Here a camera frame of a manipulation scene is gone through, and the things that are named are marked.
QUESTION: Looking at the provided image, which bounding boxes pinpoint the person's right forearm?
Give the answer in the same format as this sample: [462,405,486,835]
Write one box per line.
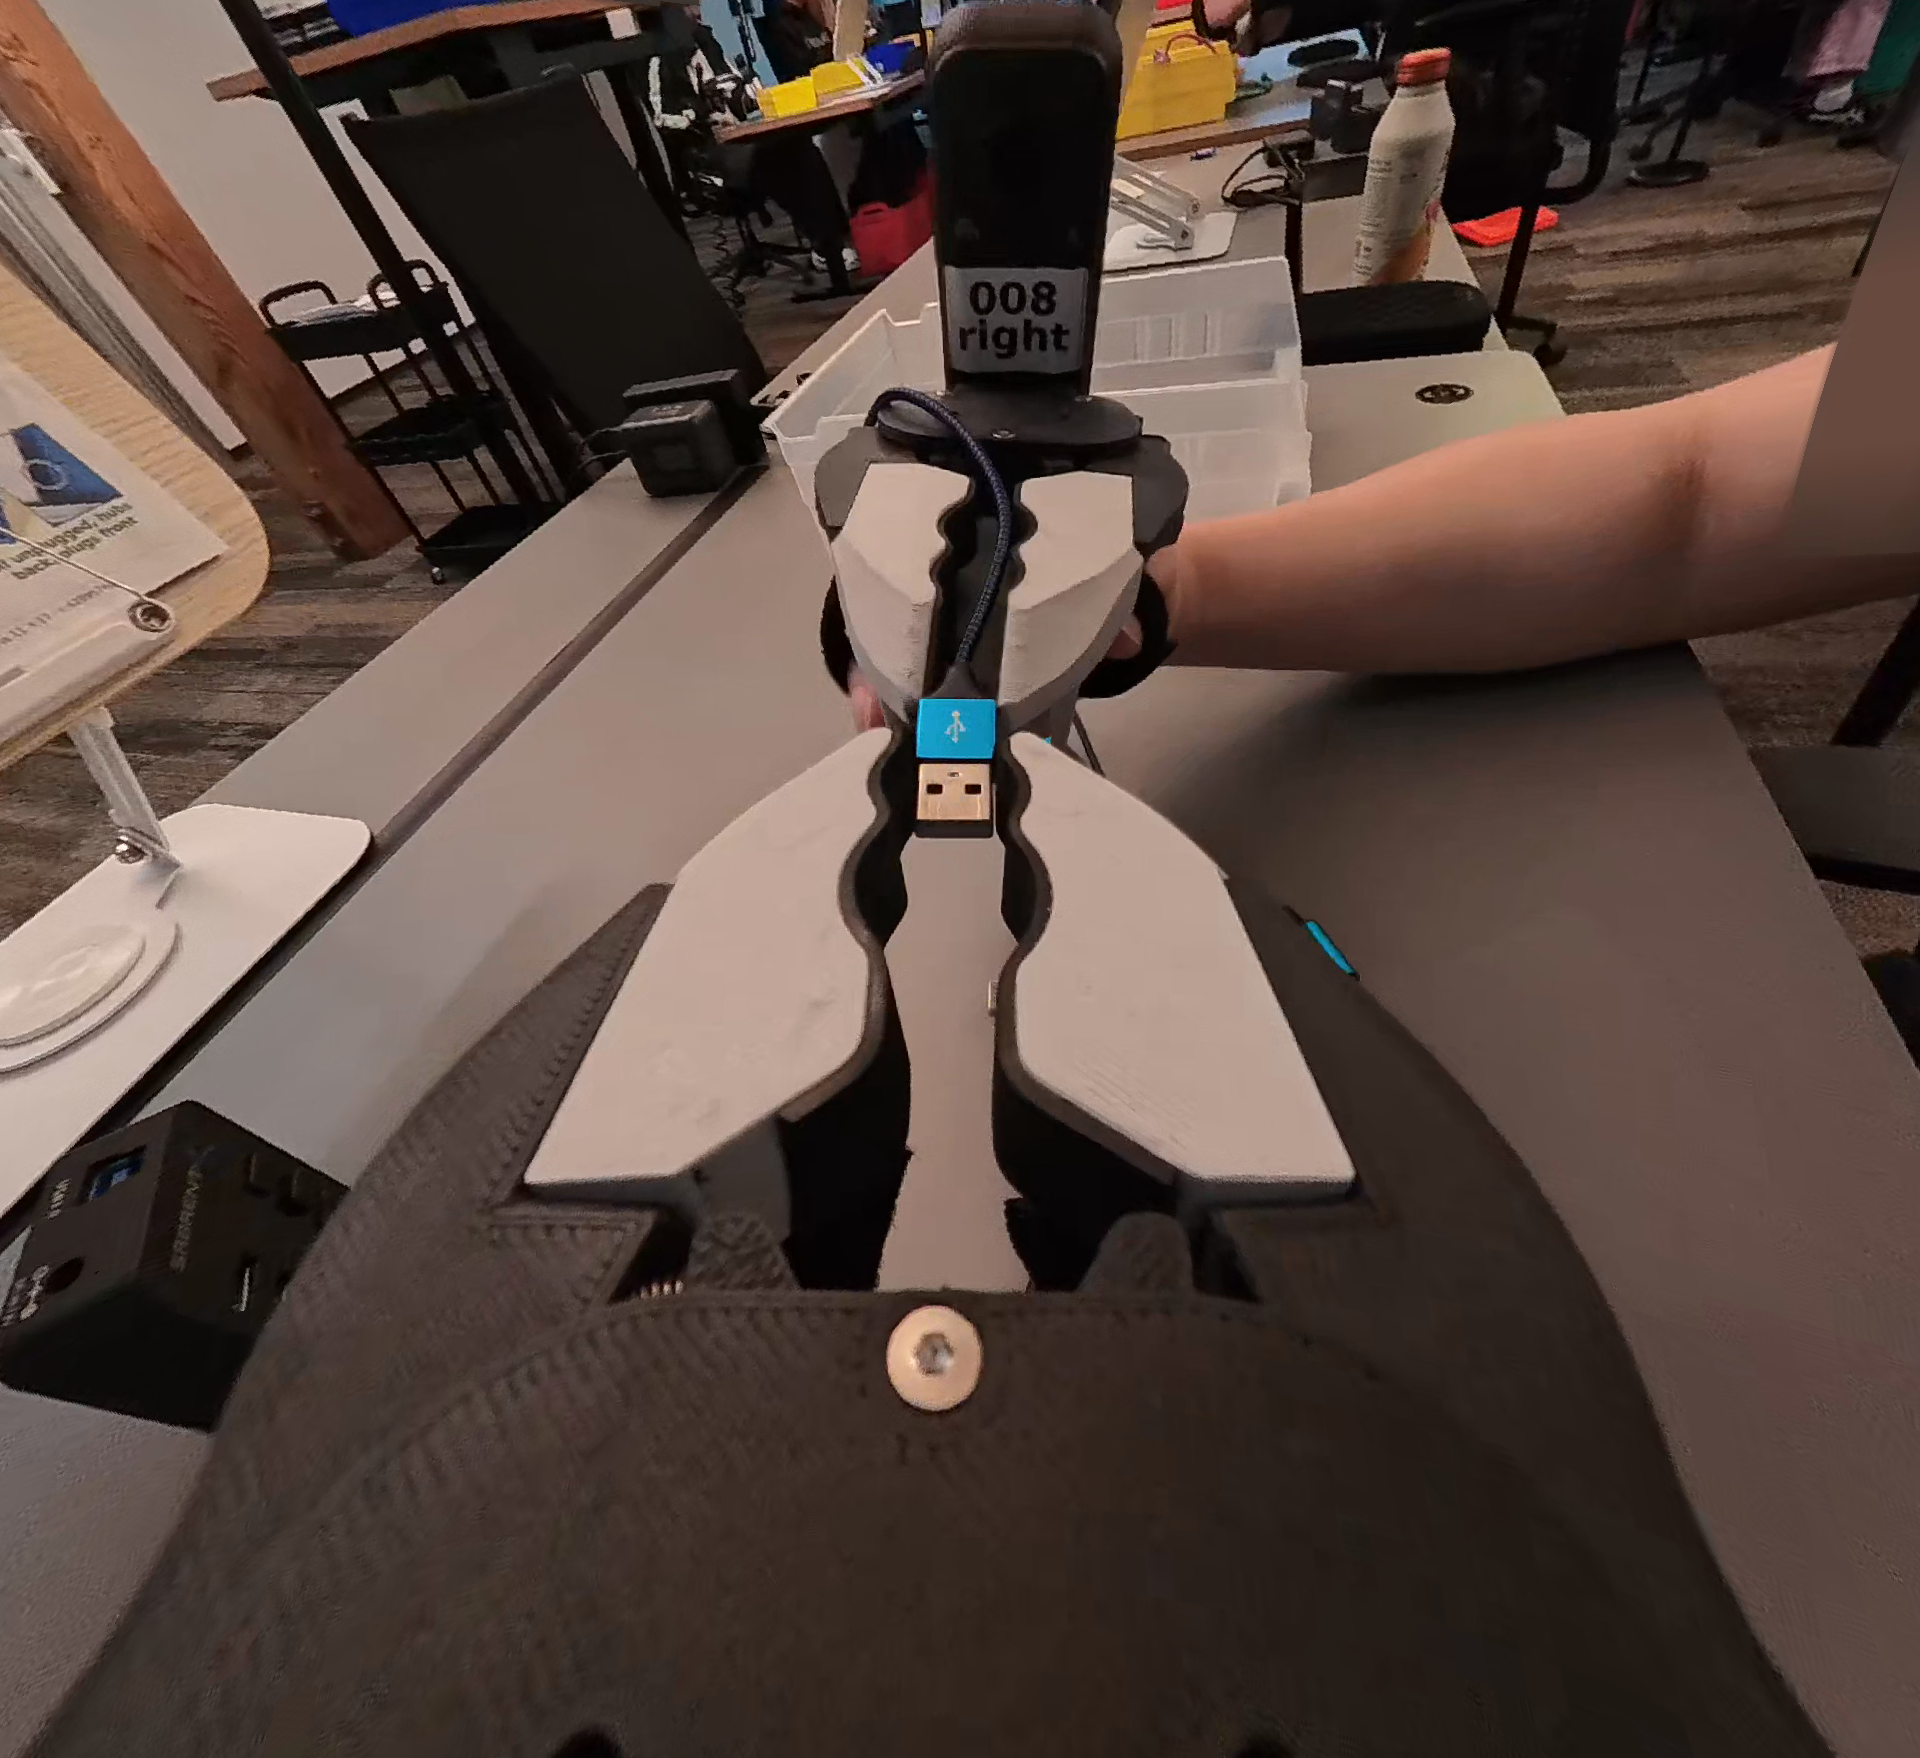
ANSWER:
[1185,345,1839,678]

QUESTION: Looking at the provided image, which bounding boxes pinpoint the wooden standing desk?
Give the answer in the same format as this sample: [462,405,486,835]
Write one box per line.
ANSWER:
[207,0,716,234]

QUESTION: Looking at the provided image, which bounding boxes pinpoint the dark cable light-blue plugs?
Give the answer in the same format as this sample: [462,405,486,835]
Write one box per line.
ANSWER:
[868,387,1037,842]

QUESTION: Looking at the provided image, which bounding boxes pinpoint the yellow bin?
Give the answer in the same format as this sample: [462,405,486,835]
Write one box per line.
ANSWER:
[1116,24,1241,143]

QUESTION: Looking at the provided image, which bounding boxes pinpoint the black pole stand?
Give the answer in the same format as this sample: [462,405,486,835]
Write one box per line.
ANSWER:
[123,0,591,507]

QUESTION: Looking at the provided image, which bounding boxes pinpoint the person's right hand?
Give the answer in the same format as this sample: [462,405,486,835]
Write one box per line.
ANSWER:
[843,534,1203,740]

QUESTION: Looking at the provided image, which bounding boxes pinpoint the black office chair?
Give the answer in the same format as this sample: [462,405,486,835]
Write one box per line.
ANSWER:
[1409,0,1719,230]
[342,75,770,448]

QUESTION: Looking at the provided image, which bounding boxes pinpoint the black tripod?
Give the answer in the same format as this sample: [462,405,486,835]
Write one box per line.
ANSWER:
[1830,603,1920,750]

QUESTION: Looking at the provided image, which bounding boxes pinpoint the flat black box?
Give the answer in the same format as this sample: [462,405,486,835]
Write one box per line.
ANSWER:
[1295,278,1497,369]

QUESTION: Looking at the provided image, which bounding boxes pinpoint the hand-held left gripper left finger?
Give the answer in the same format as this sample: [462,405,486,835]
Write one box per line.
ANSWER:
[523,727,914,1286]

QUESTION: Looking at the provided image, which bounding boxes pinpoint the white laptop stand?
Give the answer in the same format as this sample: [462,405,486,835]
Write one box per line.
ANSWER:
[1100,158,1241,278]

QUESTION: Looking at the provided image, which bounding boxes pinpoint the red bin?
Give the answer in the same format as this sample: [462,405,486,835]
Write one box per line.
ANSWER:
[844,195,942,278]

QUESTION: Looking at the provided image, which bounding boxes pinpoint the white stand base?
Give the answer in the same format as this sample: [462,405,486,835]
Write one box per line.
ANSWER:
[0,716,373,1078]

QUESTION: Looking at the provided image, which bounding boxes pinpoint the white bottle orange cap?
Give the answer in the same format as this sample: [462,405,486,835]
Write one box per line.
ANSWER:
[1354,49,1456,288]

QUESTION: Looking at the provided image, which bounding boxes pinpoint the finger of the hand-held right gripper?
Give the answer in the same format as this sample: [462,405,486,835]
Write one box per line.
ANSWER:
[829,460,964,745]
[997,468,1139,745]

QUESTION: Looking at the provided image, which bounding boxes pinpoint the clear plastic bin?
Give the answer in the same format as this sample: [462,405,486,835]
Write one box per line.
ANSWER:
[762,254,1316,533]

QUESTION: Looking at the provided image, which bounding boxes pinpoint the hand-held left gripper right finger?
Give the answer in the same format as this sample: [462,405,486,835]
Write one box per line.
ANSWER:
[993,735,1359,1286]

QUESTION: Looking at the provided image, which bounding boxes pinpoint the black utility cart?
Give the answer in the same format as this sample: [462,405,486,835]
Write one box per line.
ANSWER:
[259,261,504,584]

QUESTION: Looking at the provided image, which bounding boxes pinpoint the row of yellow trays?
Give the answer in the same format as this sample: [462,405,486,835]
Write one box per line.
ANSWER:
[751,49,923,123]

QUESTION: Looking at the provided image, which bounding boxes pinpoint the black usb hub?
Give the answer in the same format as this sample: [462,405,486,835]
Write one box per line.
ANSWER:
[0,1100,350,1434]

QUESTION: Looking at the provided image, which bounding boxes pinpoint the black charger block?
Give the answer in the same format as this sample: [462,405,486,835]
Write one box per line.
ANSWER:
[620,369,757,501]

